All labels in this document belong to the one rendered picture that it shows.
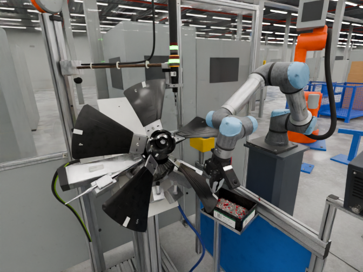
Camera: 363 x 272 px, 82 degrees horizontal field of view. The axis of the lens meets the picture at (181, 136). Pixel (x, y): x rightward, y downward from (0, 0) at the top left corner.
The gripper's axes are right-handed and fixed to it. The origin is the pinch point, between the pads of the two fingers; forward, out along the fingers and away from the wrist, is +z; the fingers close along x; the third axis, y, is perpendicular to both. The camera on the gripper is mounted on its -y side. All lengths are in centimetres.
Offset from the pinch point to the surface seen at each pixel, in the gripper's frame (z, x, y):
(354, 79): 65, -776, 238
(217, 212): 13.4, -3.6, -2.6
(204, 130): -16.0, -8.2, 25.0
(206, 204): -1.1, 8.5, -4.6
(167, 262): 102, 2, 22
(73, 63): -35, 43, 79
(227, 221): 13.9, -5.1, -8.3
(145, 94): -29, 15, 47
